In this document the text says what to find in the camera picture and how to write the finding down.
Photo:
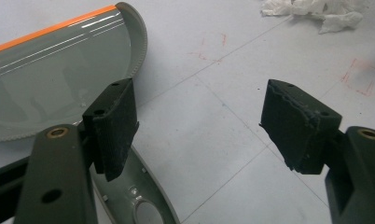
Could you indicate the white paper wads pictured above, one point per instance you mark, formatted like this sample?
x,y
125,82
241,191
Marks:
x,y
338,20

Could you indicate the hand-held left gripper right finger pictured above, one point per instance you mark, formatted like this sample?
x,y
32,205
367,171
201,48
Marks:
x,y
297,130

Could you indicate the grey dustpan with orange edge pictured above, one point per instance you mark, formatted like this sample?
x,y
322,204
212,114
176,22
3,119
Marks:
x,y
52,77

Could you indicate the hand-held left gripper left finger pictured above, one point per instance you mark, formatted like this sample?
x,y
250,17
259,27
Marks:
x,y
112,130

